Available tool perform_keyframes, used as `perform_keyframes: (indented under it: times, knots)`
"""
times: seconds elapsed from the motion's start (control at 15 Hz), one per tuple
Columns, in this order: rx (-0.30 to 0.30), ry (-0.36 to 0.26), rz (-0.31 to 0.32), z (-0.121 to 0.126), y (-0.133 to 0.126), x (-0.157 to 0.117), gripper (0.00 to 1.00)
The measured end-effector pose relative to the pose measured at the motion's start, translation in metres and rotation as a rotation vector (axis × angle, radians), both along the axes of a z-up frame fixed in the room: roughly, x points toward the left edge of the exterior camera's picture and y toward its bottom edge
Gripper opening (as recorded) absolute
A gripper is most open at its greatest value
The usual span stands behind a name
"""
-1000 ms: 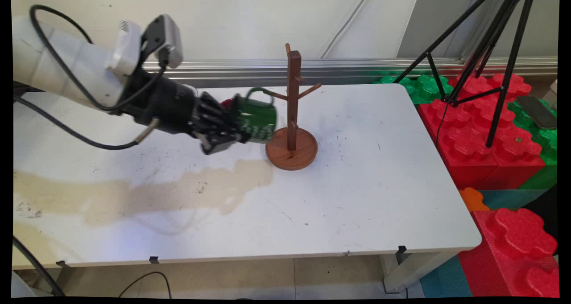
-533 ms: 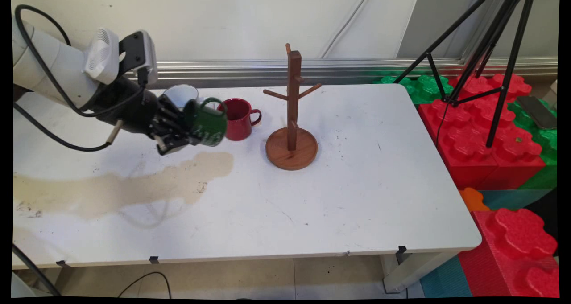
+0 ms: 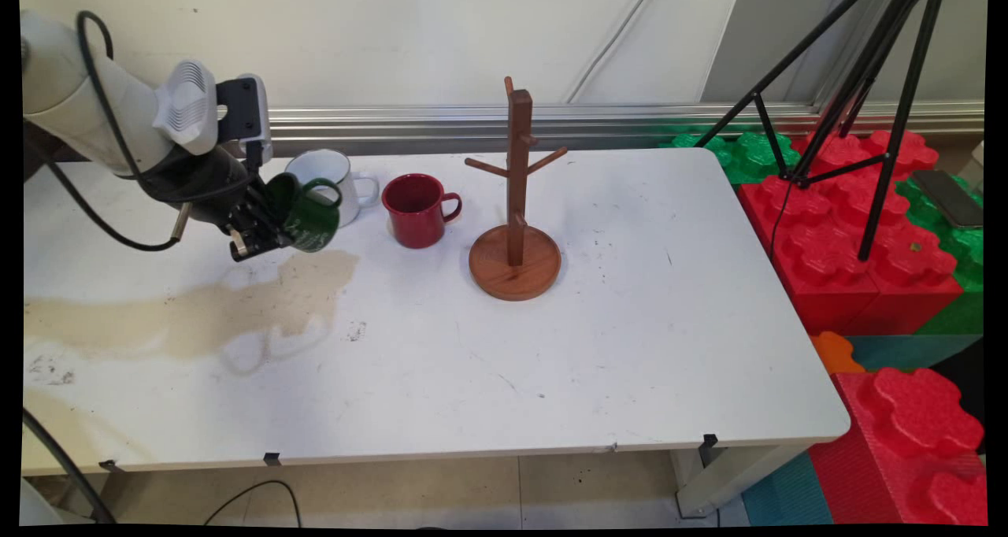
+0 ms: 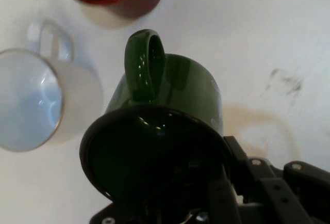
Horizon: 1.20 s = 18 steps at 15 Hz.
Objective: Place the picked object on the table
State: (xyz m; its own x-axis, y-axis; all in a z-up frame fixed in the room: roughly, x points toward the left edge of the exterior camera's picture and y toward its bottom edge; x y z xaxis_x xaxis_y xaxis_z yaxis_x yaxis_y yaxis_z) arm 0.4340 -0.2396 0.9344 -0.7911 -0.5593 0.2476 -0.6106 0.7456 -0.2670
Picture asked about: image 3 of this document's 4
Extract red foam block knobbed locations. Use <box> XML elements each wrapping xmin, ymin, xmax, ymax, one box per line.
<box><xmin>808</xmin><ymin>366</ymin><xmax>988</xmax><ymax>527</ymax></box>

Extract red enamel mug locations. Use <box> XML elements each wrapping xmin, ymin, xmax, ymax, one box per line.
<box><xmin>381</xmin><ymin>173</ymin><xmax>463</xmax><ymax>250</ymax></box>

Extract white table leg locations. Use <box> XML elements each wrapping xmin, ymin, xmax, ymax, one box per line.
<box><xmin>669</xmin><ymin>441</ymin><xmax>813</xmax><ymax>520</ymax></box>

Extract wooden mug tree stand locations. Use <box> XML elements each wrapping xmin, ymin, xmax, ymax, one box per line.
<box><xmin>464</xmin><ymin>76</ymin><xmax>569</xmax><ymax>302</ymax></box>

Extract black smartphone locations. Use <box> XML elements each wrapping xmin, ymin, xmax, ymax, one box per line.
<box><xmin>911</xmin><ymin>169</ymin><xmax>985</xmax><ymax>231</ymax></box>

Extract orange foam piece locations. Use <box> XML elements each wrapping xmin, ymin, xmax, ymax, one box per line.
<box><xmin>810</xmin><ymin>330</ymin><xmax>865</xmax><ymax>376</ymax></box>

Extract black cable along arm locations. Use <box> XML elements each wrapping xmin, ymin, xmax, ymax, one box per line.
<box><xmin>24</xmin><ymin>11</ymin><xmax>192</xmax><ymax>253</ymax></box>

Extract small green foam block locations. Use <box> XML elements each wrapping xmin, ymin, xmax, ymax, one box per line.
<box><xmin>660</xmin><ymin>131</ymin><xmax>802</xmax><ymax>185</ymax></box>

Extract green enamel mug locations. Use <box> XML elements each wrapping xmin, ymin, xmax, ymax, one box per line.
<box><xmin>265</xmin><ymin>172</ymin><xmax>343</xmax><ymax>254</ymax></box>

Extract thick black cable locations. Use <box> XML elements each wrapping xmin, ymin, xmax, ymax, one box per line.
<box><xmin>22</xmin><ymin>407</ymin><xmax>117</xmax><ymax>524</ymax></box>

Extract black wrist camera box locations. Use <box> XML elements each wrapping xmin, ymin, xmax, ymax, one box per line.
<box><xmin>215</xmin><ymin>73</ymin><xmax>274</xmax><ymax>168</ymax></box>

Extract large red foam block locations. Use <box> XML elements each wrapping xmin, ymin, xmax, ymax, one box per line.
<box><xmin>737</xmin><ymin>128</ymin><xmax>965</xmax><ymax>336</ymax></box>

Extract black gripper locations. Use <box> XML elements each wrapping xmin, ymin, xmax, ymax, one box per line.
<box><xmin>140</xmin><ymin>145</ymin><xmax>297</xmax><ymax>263</ymax></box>

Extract thin black floor cable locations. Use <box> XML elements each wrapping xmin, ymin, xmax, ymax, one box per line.
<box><xmin>203</xmin><ymin>480</ymin><xmax>304</xmax><ymax>528</ymax></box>

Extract aluminium window rail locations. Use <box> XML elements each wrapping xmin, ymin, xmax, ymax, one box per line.
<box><xmin>266</xmin><ymin>100</ymin><xmax>987</xmax><ymax>158</ymax></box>

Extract white enamel mug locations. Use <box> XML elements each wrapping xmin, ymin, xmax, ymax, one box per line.
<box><xmin>284</xmin><ymin>149</ymin><xmax>380</xmax><ymax>228</ymax></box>

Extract large green foam block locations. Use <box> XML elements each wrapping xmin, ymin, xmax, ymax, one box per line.
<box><xmin>896</xmin><ymin>173</ymin><xmax>985</xmax><ymax>336</ymax></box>

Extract red giant building blocks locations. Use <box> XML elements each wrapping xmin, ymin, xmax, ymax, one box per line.
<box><xmin>740</xmin><ymin>333</ymin><xmax>984</xmax><ymax>527</ymax></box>

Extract black tripod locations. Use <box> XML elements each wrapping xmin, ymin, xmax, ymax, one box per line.
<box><xmin>693</xmin><ymin>0</ymin><xmax>948</xmax><ymax>263</ymax></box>

